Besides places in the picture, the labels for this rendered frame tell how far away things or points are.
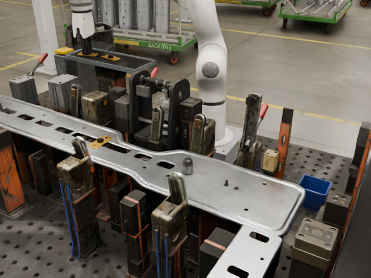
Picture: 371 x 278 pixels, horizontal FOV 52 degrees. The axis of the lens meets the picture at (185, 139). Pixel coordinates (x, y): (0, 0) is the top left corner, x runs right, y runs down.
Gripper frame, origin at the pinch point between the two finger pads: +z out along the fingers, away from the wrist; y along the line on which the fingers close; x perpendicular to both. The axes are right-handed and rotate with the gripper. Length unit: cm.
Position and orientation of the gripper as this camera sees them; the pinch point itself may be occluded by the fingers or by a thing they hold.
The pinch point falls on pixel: (86, 48)
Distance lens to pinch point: 167.8
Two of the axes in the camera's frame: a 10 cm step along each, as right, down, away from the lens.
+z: 0.0, 8.7, 4.9
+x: 9.7, 1.3, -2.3
